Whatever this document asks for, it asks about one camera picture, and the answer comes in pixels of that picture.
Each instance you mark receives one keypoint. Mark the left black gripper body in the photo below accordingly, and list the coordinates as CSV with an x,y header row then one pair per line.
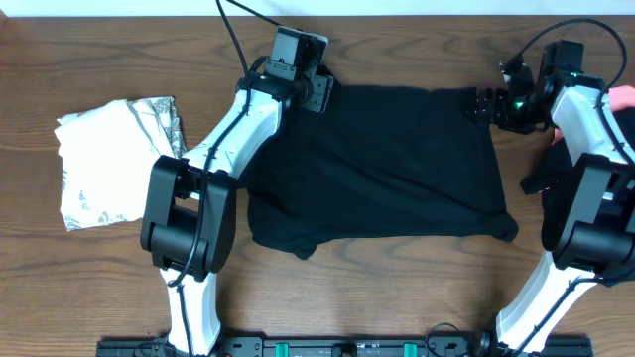
x,y
315,95

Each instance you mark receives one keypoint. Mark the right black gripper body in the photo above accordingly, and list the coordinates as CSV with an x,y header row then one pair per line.
x,y
517,113

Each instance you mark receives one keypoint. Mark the black t-shirt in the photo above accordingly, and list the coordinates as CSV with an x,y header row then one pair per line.
x,y
378,162

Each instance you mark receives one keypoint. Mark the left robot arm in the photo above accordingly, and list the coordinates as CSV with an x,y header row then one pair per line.
x,y
190,213

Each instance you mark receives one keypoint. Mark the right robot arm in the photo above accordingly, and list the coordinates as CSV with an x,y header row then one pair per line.
x,y
588,227

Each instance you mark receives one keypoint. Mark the black clothes pile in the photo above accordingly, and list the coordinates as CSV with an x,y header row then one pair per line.
x,y
555,168

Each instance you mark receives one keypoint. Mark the pink garment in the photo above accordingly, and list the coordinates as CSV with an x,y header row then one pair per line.
x,y
622,106

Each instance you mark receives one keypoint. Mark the white patterned folded cloth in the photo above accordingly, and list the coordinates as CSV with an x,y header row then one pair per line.
x,y
108,153

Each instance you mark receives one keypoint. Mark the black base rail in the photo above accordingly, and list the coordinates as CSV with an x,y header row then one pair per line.
x,y
440,343

